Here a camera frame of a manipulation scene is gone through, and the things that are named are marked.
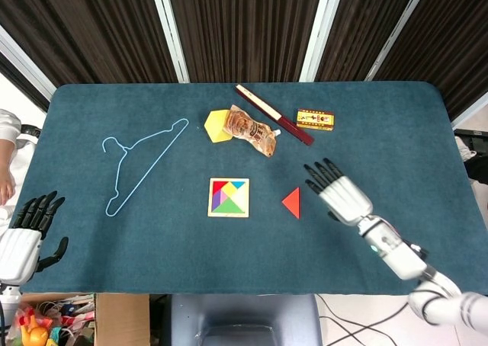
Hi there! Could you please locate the small black device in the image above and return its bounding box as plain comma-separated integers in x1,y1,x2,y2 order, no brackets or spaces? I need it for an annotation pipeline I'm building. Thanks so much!
19,123,42,138

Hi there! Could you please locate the yellow red small box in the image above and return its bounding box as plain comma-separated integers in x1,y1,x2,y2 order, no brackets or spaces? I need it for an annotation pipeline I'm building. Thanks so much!
296,108,336,132

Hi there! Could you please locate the tangram puzzle tray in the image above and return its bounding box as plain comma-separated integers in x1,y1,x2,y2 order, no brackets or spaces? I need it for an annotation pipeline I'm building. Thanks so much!
207,177,251,219

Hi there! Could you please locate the yellow square tangram piece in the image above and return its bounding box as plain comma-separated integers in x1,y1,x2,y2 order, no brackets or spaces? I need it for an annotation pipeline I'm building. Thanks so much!
223,181,240,201

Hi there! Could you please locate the black equipment stand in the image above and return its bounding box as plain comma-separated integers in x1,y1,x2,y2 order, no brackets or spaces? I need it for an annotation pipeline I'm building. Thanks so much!
453,127,488,181

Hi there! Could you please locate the light blue wire hanger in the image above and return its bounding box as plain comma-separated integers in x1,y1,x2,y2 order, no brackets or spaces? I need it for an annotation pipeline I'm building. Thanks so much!
101,117,190,217

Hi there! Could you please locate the grey blue chair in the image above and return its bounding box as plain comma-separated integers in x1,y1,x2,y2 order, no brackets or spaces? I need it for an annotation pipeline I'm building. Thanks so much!
169,293,323,346

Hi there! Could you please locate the brown cardboard box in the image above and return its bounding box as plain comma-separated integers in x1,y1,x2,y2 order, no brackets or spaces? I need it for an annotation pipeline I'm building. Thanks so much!
95,293,151,346

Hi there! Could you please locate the yellow duck toy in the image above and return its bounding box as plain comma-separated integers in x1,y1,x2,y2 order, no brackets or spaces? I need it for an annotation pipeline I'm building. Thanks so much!
19,313,50,346

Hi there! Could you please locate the person's white sleeved forearm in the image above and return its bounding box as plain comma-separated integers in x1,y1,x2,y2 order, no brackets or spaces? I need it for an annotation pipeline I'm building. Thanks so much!
0,108,23,160

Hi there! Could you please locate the blue table cloth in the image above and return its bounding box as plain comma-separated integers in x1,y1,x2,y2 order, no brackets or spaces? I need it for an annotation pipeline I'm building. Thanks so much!
18,81,488,296

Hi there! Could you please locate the yellow hexagonal block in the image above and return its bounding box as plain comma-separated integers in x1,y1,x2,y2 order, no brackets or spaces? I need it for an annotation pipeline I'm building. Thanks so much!
204,109,234,145

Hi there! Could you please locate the person's bare hand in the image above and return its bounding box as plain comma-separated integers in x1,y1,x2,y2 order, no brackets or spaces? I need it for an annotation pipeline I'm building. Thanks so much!
0,169,17,207

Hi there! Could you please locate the dark red folding fan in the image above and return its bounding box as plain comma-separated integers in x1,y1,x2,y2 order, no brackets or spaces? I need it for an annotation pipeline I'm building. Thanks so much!
234,83,316,147

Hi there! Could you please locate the brown snack pouch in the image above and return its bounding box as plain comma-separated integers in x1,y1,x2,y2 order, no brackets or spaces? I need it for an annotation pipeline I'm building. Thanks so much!
223,104,282,158

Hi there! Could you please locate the white partition post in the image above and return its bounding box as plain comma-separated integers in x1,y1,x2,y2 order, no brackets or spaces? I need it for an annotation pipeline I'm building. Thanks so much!
364,0,436,82
451,93,488,130
148,0,191,84
298,0,346,82
0,24,57,100

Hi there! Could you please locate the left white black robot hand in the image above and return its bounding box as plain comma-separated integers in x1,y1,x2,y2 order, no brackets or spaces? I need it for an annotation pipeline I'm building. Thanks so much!
0,190,70,287

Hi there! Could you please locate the open carton of toys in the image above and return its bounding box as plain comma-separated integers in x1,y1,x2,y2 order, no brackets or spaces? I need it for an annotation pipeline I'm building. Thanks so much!
0,292,97,346

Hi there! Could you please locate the black floor cable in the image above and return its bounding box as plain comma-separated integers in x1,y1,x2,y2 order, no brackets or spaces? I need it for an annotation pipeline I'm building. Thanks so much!
317,295,417,346

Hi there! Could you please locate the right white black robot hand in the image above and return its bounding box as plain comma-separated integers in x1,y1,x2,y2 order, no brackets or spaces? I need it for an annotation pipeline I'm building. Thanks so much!
303,157,374,226

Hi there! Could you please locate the green triangle tangram piece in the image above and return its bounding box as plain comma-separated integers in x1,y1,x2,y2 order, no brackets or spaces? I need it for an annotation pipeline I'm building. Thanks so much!
212,200,246,214

